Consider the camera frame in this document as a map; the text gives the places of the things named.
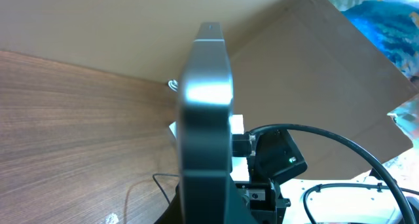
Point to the blue Galaxy smartphone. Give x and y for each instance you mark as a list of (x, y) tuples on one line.
[(205, 95)]

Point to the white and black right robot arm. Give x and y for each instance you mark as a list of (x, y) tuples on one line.
[(266, 171)]

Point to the brown cardboard panel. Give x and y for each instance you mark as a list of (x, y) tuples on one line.
[(82, 94)]

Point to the colourful painted cloth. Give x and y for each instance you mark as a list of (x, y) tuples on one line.
[(391, 26)]

